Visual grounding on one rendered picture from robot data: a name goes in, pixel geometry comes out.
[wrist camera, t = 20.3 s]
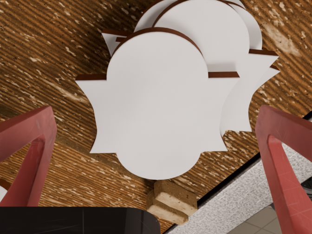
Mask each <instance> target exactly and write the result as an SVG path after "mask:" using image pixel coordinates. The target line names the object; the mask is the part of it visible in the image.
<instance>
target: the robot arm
mask: <svg viewBox="0 0 312 234"><path fill-rule="evenodd" d="M255 133H256V137H257V141H258V146H259V150H260V156H261V160H262V164H263V167H264V171H265V174H266V178H267V182H268V185H269V188H270V192H271V196H272V199H273V203H274V207H275V210H276V214H277V217H278V220H279V225H280V228H281V231H282V234H312V201H311V200H310V198H309V197H308V195H307V193H306V192H305V191H304V189H303V188H302V186H301V184H300V183H299V181H298V179H297V177H296V175H295V173H294V171H293V169H292V166H291V164H290V162H289V160H288V158H287V155H286V153H285V151H284V149H283V146H282V144H281V142H283V143H284V144H286V145H287V146H289V147H290V148H291V149H293V150H294V151H296V152H297V153H299V154H300V155H302V156H303V157H304V158H306V159H307V160H309V161H310V162H312V122H311V121H308V120H305V119H303V118H300V117H298V116H295V115H292V114H290V113H287V112H284V111H282V110H279V109H276V108H274V107H271V106H269V105H262V106H261V107H260V111H259V114H258V118H257V122H256V126H255ZM56 134H57V126H56V122H55V118H54V114H53V111H52V107H51V106H50V105H44V106H42V107H39V108H36V109H34V110H31V111H29V112H26V113H24V114H21V115H18V116H16V117H13V118H10V119H8V120H6V121H3V122H0V163H1V162H2V161H4V160H5V159H7V158H8V157H10V156H11V155H12V154H14V153H15V152H17V151H18V150H20V149H21V148H23V147H24V146H26V145H27V144H29V143H30V142H31V145H30V147H29V149H28V151H27V154H26V156H25V158H24V160H23V163H22V165H21V167H20V169H19V171H18V173H17V175H16V177H15V179H14V181H13V183H12V185H11V187H10V188H9V190H8V191H7V193H6V194H5V196H4V197H3V199H2V200H1V202H0V234H161V227H160V223H159V221H158V219H157V218H156V217H155V216H154V215H153V214H151V213H150V212H148V211H145V210H143V209H139V208H131V207H38V204H39V200H40V196H41V193H42V189H43V186H44V183H45V179H46V175H47V172H48V168H49V165H50V161H51V157H52V151H53V147H54V142H55V138H56Z"/></svg>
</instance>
